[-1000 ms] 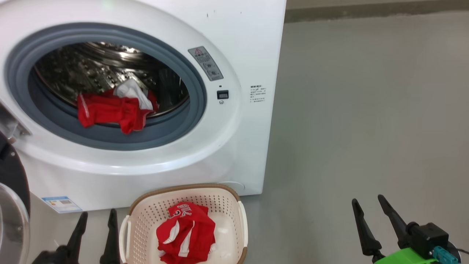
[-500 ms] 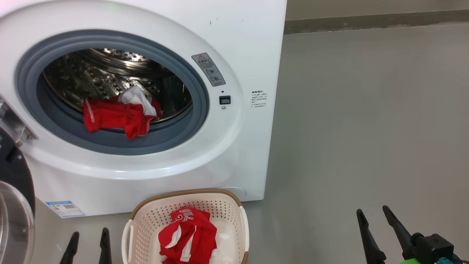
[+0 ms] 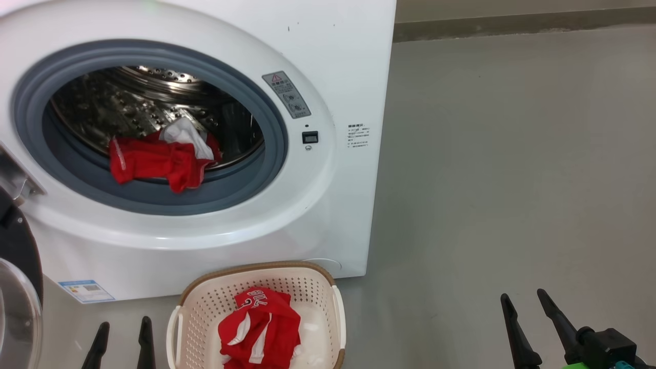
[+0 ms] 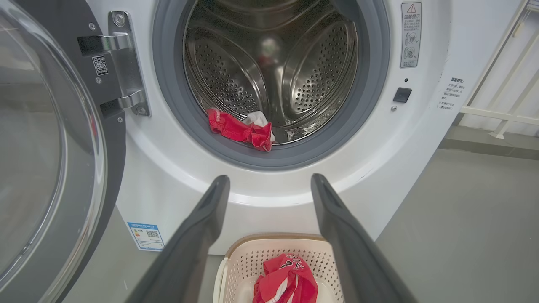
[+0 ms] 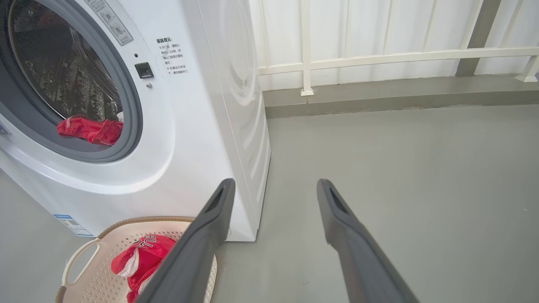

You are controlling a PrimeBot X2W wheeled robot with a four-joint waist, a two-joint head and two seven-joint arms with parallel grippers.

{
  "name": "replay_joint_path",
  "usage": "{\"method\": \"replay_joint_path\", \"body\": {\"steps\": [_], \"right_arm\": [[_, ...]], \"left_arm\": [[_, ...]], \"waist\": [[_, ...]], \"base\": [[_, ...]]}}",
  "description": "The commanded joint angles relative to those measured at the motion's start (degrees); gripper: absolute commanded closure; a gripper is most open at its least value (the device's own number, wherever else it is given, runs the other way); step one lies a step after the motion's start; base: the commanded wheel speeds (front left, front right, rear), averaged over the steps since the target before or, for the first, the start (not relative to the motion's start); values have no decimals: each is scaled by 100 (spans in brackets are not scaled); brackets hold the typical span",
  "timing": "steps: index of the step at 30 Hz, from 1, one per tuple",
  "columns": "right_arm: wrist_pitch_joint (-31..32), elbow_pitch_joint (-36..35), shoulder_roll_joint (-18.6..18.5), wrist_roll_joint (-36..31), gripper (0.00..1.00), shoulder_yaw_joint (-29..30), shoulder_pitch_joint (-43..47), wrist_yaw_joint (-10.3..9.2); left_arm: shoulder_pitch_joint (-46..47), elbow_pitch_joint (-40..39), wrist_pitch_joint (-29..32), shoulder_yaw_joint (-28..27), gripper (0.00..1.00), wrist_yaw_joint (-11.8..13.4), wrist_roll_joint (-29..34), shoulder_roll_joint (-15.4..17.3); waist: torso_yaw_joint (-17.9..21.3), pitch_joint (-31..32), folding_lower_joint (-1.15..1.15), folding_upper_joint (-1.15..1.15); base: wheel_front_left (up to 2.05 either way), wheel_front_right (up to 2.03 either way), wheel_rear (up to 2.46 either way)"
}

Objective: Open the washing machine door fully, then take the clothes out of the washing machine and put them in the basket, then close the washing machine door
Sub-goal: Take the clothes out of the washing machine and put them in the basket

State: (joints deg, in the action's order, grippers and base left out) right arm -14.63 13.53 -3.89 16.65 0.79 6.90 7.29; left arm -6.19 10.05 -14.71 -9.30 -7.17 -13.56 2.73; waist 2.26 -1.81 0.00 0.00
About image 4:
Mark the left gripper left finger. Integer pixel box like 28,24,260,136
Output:
126,175,231,303

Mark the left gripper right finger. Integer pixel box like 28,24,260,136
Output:
311,173,417,303

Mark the red jersey with print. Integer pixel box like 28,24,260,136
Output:
253,253,319,303

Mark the red and white garment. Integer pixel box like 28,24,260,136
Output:
207,108,275,152

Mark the black glass washing machine door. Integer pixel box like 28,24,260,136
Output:
0,0,127,303

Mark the cream perforated laundry basket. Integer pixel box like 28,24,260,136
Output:
213,234,346,303

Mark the white front-load washing machine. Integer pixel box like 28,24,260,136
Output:
86,0,523,255

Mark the grey rubber door gasket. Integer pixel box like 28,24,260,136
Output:
152,0,391,171

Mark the metal door hinge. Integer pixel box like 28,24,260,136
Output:
78,11,151,117

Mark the QR code sticker on door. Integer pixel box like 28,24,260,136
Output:
92,55,109,77

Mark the blue energy label sticker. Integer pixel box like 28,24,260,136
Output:
128,222,165,252

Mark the black text notice on washer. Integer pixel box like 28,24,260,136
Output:
438,77,466,111

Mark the steel washer drum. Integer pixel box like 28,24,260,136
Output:
183,0,359,144

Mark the white drying rack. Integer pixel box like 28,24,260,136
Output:
459,0,539,140

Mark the grey warning label sticker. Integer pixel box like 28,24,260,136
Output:
400,2,422,69

